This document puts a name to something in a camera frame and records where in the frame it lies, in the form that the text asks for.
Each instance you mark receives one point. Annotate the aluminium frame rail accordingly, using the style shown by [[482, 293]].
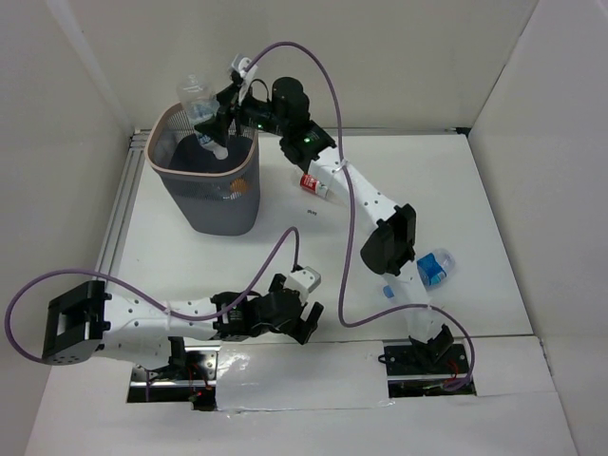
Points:
[[111, 252]]

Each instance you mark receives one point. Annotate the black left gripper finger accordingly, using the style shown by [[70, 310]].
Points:
[[277, 284], [305, 328]]

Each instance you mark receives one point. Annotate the clear bottle red label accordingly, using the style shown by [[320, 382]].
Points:
[[314, 186]]

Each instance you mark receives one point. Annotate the clear bottle green blue label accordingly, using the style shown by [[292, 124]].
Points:
[[198, 100]]

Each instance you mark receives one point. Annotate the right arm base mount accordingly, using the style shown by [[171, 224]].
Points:
[[409, 377]]

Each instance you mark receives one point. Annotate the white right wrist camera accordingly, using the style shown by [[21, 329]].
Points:
[[243, 72]]

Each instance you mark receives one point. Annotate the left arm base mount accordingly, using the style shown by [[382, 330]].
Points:
[[193, 383]]

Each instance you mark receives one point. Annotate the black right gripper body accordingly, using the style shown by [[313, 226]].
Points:
[[258, 112]]

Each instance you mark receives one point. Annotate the crushed bottle blue label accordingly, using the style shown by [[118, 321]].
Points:
[[434, 266]]

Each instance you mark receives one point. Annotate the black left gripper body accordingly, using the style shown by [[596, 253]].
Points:
[[298, 317]]

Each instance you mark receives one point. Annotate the grey mesh waste bin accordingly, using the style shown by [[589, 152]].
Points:
[[198, 182]]

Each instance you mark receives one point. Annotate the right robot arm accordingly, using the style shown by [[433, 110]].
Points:
[[389, 248]]

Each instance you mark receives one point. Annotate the orange juice bottle gold cap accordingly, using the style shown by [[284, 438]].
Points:
[[238, 187]]

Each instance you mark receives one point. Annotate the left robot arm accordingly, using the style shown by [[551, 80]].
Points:
[[87, 321]]

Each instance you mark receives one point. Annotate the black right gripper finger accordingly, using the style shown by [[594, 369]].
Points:
[[215, 125], [228, 98]]

